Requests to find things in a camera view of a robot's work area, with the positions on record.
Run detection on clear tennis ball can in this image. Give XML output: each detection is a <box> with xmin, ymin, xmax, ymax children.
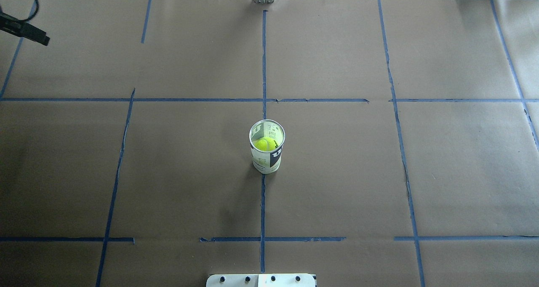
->
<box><xmin>248</xmin><ymin>120</ymin><xmax>286</xmax><ymax>174</ymax></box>

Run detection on yellow tennis ball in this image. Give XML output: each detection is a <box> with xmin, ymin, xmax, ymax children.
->
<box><xmin>253</xmin><ymin>137</ymin><xmax>279</xmax><ymax>151</ymax></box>

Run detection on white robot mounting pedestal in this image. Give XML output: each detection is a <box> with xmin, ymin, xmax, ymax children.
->
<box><xmin>206</xmin><ymin>273</ymin><xmax>317</xmax><ymax>287</ymax></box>

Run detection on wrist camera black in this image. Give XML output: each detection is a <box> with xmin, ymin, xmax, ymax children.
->
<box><xmin>0</xmin><ymin>13</ymin><xmax>50</xmax><ymax>46</ymax></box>

